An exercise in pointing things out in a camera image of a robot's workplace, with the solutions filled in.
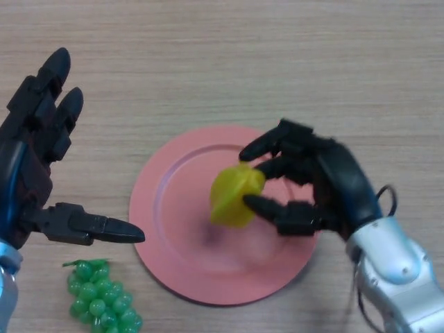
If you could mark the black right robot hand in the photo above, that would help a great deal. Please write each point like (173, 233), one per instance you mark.
(336, 184)

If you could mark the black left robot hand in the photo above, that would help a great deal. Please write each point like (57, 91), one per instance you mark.
(17, 180)

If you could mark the yellow starfruit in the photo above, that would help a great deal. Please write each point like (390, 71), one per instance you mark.
(236, 197)

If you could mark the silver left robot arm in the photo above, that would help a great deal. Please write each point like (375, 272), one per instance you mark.
(7, 288)

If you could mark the pink round plate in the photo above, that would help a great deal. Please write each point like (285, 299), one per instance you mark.
(180, 243)

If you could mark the green grape bunch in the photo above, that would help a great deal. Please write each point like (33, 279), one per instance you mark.
(104, 298)

